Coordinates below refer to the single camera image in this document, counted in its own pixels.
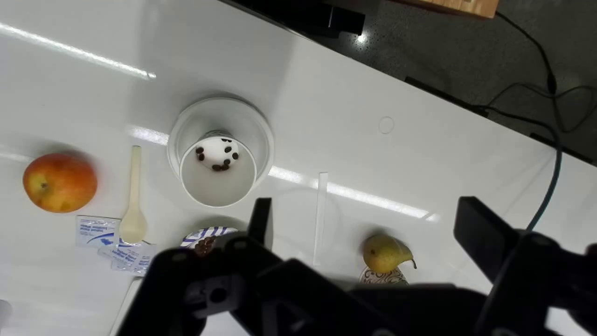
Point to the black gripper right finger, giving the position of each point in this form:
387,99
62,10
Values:
488,239

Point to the upside-down patterned paper cup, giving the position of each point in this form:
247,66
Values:
393,277

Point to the green pear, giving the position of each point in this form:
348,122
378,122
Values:
383,254

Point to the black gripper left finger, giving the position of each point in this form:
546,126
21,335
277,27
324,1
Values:
260,219

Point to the patterned paper coffee cup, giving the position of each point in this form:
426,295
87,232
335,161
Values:
219,170

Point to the white saucer plate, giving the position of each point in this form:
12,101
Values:
223,116

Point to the cream plastic spoon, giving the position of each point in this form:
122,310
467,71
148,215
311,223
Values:
133,225

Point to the blue white patterned paper bowl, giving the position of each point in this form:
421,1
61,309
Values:
204,239

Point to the red yellow apple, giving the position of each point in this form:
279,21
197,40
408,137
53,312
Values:
61,182

